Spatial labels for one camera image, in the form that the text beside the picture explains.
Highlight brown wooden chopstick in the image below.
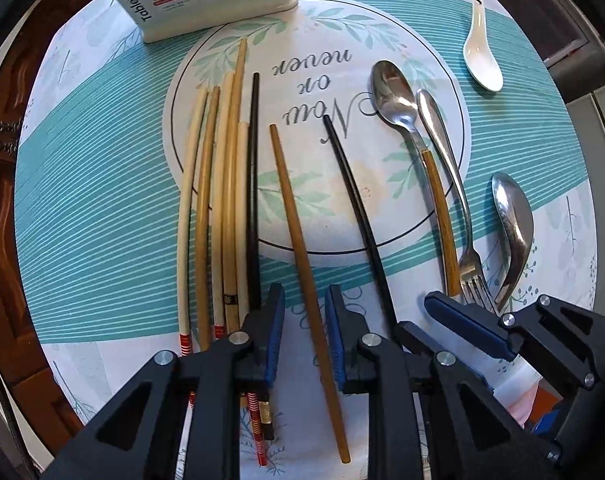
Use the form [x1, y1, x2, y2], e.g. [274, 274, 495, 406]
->
[269, 124, 351, 464]

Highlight teal striped table mat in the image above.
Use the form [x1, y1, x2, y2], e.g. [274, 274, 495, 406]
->
[15, 0, 598, 479]

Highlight brown wooden kitchen cabinets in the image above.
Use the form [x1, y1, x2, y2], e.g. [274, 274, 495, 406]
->
[0, 0, 92, 454]

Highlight long bamboo chopstick black band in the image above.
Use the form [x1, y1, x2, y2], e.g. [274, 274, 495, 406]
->
[222, 37, 248, 334]

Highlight steel fork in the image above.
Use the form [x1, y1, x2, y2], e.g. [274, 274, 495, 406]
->
[416, 89, 497, 314]

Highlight tan bamboo chopstick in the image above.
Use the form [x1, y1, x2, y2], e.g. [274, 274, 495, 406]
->
[195, 86, 220, 351]

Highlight white ceramic spoon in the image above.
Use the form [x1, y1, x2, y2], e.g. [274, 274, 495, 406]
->
[463, 0, 504, 92]

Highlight black chopstick gold band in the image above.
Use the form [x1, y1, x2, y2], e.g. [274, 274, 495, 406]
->
[246, 71, 276, 442]

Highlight red patterned chopstick end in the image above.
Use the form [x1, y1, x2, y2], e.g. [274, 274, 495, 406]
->
[247, 392, 268, 467]

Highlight steel spoon wooden handle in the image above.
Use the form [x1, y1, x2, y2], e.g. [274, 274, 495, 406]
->
[371, 60, 462, 297]

